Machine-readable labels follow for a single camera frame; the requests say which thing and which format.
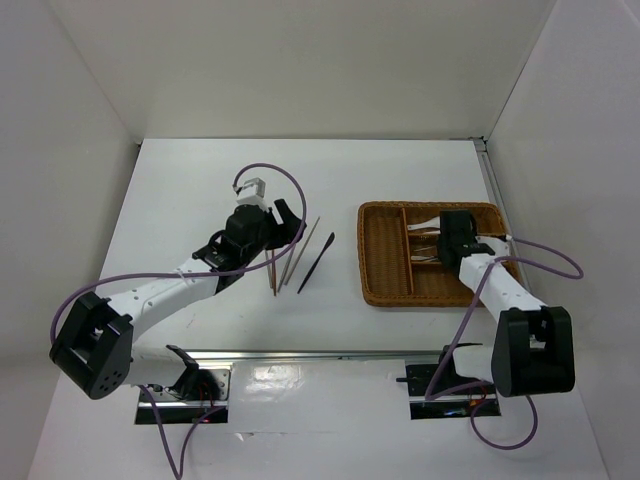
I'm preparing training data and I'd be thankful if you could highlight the white spoon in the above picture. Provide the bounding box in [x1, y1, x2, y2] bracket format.
[407, 216, 440, 232]

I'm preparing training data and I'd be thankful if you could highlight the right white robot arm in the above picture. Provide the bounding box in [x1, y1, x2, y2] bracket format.
[425, 210, 584, 400]

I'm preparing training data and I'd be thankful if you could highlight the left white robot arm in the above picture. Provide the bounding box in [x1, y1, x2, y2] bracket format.
[49, 199, 306, 400]

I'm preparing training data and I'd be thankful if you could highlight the copper brown knife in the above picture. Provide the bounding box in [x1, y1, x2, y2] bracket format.
[270, 250, 278, 297]

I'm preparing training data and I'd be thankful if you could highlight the silver knife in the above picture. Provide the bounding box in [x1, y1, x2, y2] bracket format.
[277, 244, 296, 293]

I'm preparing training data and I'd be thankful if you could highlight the long silver chopstick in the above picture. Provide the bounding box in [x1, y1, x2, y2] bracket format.
[284, 216, 321, 285]

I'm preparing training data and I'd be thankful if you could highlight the black knife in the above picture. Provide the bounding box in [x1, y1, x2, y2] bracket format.
[296, 232, 336, 294]

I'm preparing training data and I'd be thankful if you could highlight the brown wicker divided tray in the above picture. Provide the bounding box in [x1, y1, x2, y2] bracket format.
[357, 201, 507, 308]

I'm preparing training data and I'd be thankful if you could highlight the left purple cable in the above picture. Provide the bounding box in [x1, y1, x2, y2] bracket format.
[48, 163, 307, 480]

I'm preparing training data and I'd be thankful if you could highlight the purple cable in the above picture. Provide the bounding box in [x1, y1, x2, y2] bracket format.
[48, 163, 307, 480]
[424, 236, 585, 450]

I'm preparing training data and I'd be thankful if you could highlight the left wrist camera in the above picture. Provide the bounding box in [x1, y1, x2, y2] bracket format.
[234, 177, 266, 209]

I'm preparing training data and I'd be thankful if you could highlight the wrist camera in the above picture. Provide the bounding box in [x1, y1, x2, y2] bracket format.
[476, 235, 511, 257]
[234, 177, 266, 209]

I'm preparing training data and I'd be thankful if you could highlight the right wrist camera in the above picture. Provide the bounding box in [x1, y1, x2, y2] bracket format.
[476, 235, 511, 257]

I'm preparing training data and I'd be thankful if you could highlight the aluminium rail right side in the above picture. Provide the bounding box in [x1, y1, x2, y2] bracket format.
[473, 137, 504, 211]

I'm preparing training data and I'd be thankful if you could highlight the aluminium rail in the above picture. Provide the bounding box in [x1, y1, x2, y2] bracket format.
[473, 137, 504, 211]
[134, 348, 451, 364]

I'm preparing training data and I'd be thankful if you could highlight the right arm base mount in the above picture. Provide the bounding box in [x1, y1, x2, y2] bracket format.
[396, 345, 501, 420]

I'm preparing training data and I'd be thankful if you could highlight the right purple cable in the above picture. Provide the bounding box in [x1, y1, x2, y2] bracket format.
[424, 236, 585, 450]

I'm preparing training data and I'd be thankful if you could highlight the aluminium rail front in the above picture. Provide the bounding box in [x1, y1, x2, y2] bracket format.
[134, 348, 451, 364]

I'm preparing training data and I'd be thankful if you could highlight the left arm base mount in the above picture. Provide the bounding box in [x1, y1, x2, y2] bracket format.
[134, 362, 232, 425]

